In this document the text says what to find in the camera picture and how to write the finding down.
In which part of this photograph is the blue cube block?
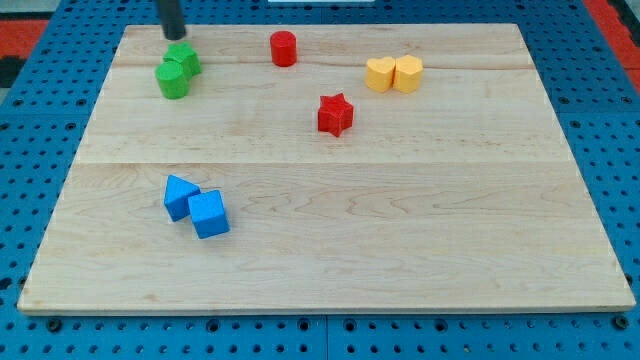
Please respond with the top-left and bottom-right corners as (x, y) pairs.
(188, 190), (230, 239)

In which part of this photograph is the blue triangle block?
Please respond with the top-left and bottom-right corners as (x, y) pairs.
(164, 174), (201, 222)

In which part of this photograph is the red cylinder block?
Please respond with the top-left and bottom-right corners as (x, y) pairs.
(270, 30), (297, 67)

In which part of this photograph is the green star block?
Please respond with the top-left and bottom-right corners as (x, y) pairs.
(163, 42), (202, 80)

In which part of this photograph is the yellow heart block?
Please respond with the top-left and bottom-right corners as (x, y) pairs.
(365, 57), (396, 93)

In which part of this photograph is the green cylinder block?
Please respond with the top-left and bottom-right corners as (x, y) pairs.
(154, 61), (190, 100)

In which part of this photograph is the yellow hexagon block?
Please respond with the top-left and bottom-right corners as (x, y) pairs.
(393, 55), (424, 93)

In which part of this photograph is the light wooden board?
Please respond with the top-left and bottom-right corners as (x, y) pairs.
(18, 23), (635, 316)

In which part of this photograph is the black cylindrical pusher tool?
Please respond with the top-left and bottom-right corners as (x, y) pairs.
(154, 0), (186, 41)

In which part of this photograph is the red star block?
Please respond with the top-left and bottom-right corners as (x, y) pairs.
(317, 93), (354, 137)

